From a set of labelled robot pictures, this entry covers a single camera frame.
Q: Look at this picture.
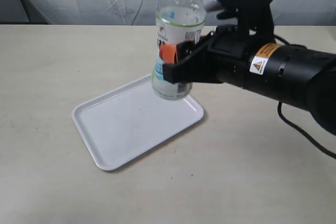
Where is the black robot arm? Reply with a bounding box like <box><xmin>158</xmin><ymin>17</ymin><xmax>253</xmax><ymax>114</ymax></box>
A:
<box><xmin>162</xmin><ymin>25</ymin><xmax>335</xmax><ymax>134</ymax></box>

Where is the clear plastic drink bottle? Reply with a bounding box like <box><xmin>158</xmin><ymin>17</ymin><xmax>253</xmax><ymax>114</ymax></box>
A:
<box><xmin>152</xmin><ymin>0</ymin><xmax>206</xmax><ymax>100</ymax></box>

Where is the black cable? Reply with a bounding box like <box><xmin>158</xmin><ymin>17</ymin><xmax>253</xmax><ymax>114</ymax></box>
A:
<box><xmin>272</xmin><ymin>34</ymin><xmax>336</xmax><ymax>159</ymax></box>

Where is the white rectangular plastic tray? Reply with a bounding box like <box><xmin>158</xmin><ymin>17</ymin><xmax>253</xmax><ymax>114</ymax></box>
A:
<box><xmin>72</xmin><ymin>74</ymin><xmax>204</xmax><ymax>172</ymax></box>

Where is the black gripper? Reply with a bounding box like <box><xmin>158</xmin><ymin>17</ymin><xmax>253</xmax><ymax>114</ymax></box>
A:
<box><xmin>159</xmin><ymin>25</ymin><xmax>264</xmax><ymax>87</ymax></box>

